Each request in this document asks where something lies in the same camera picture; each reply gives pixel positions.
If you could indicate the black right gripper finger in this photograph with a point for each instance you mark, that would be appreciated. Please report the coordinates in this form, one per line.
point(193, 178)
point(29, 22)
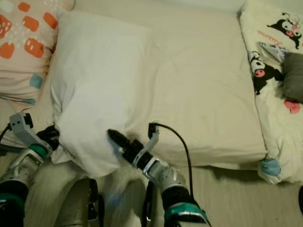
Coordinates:
point(118, 137)

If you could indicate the white pillow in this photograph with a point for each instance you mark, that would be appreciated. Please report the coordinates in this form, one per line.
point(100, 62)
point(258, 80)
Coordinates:
point(99, 85)

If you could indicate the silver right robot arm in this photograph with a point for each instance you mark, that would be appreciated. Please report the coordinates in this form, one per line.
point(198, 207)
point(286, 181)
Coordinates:
point(165, 175)

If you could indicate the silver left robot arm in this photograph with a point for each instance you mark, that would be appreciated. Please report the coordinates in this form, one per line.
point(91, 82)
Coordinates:
point(23, 165)

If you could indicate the pink pillow with orange print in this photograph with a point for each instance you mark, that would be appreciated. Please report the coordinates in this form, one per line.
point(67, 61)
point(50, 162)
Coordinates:
point(23, 52)

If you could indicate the grey left robot leg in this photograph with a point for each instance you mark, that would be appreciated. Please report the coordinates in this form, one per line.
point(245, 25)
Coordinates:
point(80, 208)

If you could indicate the cream sheeted bed mattress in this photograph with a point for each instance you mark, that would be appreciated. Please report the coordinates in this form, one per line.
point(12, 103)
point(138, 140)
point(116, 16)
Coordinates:
point(199, 85)

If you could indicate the cream cartoon print blanket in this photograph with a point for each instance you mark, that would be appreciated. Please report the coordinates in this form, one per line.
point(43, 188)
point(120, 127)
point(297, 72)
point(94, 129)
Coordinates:
point(279, 132)

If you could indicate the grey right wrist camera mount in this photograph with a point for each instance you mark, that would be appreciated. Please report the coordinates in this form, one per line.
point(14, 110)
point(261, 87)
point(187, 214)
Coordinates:
point(155, 142)

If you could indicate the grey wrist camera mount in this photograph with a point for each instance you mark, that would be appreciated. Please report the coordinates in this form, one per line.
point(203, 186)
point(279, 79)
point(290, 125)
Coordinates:
point(20, 125)
point(155, 142)

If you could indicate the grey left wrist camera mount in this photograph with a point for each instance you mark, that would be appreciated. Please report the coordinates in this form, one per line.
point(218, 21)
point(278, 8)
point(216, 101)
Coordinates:
point(20, 125)

